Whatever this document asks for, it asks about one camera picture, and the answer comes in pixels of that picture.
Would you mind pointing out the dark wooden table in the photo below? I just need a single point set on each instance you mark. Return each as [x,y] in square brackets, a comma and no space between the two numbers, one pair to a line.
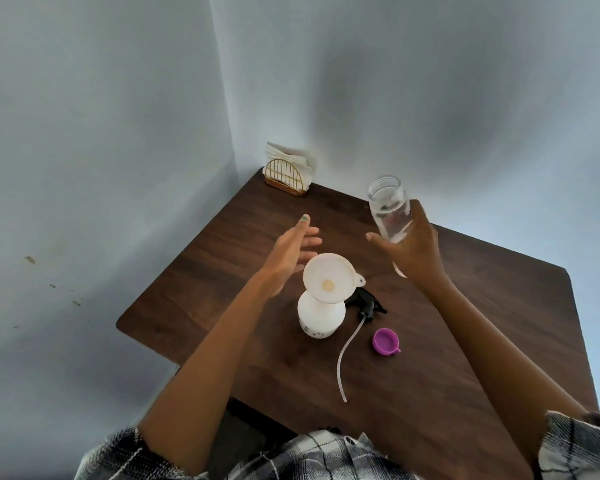
[505,304]

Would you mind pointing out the black white plaid shirt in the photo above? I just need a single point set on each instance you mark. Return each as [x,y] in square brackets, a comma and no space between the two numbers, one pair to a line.
[305,459]

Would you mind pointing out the person's left forearm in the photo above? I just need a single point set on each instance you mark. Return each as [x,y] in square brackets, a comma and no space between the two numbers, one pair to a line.
[205,379]

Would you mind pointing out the purple bottle cap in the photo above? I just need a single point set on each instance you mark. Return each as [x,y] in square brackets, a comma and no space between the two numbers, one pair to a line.
[385,341]

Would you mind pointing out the tall frosted clear bottle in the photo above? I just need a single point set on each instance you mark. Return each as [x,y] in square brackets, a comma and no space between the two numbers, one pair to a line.
[387,204]

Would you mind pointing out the white spray bottle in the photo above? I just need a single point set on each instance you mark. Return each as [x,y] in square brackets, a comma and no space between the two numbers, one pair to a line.
[320,317]

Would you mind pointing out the person's right forearm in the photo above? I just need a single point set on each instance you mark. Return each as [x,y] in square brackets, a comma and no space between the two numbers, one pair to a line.
[495,359]

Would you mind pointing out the white paper napkins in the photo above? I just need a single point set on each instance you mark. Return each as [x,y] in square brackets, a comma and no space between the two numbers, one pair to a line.
[287,153]

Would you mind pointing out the person's right hand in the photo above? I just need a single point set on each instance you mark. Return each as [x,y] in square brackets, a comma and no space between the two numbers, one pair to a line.
[422,254]

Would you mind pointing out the white plastic funnel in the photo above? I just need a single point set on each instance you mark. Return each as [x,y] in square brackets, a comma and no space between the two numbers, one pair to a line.
[330,272]

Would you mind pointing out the black spray trigger head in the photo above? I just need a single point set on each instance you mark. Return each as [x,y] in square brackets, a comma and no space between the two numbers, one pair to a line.
[366,302]

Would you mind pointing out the person's left hand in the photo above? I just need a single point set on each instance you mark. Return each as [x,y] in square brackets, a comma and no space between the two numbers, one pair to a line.
[285,259]

